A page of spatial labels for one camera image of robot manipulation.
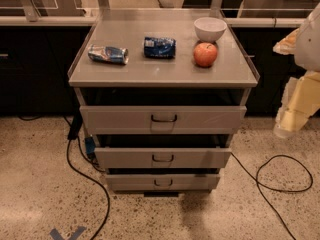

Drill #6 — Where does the grey drawer cabinet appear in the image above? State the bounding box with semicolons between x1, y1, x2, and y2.
67;8;261;198

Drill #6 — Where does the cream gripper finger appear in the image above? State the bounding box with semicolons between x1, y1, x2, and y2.
273;71;320;138
273;29;299;55

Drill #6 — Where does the blue box behind cabinet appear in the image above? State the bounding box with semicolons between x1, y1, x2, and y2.
85;137;95;159

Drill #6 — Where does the grey top drawer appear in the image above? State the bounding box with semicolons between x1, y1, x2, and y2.
80;106;246;135

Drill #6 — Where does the red apple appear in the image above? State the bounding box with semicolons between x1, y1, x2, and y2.
193;43;218;67

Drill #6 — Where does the black power adapter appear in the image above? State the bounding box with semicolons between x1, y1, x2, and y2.
67;112;83;140

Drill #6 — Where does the crushed silver blue can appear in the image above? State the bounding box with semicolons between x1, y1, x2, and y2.
88;44;129;65

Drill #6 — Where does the black cable on right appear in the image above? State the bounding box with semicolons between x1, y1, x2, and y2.
230;152;314;240

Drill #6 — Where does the blue tape cross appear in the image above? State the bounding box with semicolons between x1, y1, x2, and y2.
49;226;86;240

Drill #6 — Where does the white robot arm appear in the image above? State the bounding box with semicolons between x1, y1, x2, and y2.
273;4;320;138

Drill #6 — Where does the white bowl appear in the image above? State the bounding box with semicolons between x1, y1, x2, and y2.
194;17;227;43

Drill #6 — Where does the black cable on left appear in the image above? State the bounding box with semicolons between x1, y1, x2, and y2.
17;114;112;240

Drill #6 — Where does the blue chip bag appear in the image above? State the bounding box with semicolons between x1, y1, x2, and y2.
144;37;176;59

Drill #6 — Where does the grey bottom drawer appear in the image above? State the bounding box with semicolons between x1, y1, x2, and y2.
106;174;220;192

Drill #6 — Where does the black cable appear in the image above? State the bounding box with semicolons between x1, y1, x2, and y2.
230;152;314;240
17;114;112;240

